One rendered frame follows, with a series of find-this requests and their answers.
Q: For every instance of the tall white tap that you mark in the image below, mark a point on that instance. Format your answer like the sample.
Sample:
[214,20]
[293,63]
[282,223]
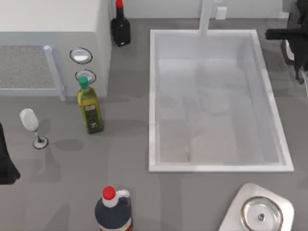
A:
[205,16]

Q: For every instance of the pale microwave oven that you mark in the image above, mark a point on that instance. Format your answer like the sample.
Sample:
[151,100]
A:
[79,16]

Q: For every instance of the microwave door with grey window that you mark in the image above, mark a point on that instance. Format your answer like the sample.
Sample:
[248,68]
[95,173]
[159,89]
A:
[24,67]

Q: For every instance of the round glass lid with knob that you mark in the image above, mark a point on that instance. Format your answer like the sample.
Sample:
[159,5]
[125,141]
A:
[261,214]

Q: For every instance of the small white tap lever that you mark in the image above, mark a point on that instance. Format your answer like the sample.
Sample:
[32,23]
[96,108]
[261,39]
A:
[221,12]

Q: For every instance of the white wine glass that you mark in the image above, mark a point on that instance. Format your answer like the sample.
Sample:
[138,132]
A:
[29,121]

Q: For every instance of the round silver microwave knob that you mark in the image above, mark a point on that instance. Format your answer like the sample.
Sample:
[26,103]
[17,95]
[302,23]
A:
[80,55]
[89,75]

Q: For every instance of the green bottle with green cap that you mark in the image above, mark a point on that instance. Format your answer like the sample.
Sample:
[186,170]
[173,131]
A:
[90,110]

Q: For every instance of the black bottle with red cap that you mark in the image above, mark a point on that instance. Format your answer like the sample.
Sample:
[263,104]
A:
[121,29]

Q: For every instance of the white sink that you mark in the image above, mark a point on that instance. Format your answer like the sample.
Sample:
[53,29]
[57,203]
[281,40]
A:
[216,101]

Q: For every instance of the dark jug bottle red cap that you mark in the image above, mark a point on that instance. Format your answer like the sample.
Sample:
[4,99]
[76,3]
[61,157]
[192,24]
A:
[113,213]

